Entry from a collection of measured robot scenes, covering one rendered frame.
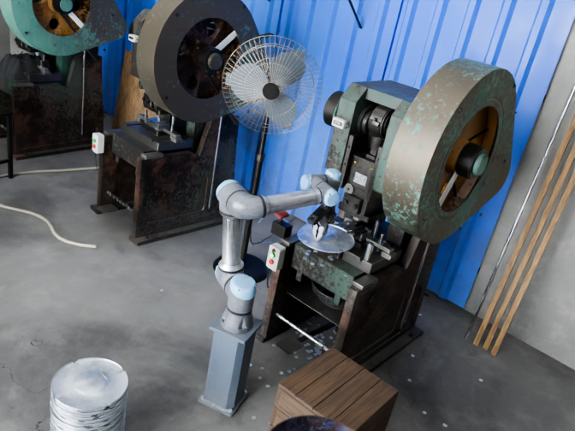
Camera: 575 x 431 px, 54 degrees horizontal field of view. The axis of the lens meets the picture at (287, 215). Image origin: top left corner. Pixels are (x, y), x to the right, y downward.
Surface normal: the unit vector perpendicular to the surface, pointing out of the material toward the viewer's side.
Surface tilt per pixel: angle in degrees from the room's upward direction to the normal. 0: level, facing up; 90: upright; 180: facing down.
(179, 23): 90
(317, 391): 0
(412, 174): 92
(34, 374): 0
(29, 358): 0
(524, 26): 90
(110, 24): 90
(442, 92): 43
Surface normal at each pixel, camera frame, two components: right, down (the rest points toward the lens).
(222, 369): -0.39, 0.33
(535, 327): -0.66, 0.21
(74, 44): 0.76, 0.39
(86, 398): 0.18, -0.89
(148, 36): -0.60, -0.07
